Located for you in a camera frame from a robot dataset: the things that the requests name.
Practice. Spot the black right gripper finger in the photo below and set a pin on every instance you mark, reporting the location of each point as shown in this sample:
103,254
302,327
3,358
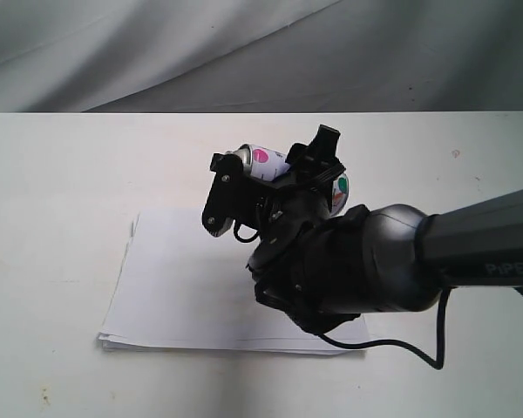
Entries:
323,145

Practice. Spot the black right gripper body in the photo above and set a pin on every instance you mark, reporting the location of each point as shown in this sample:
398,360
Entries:
302,202

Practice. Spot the white dotted spray paint can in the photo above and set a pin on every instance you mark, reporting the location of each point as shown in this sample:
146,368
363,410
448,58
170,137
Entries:
265,164

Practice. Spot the white paper stack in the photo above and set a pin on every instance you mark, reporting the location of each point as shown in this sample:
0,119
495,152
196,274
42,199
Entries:
181,288

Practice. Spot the white backdrop cloth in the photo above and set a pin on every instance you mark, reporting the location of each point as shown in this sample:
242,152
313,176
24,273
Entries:
260,56

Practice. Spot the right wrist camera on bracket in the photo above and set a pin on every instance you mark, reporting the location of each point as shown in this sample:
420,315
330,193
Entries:
230,199

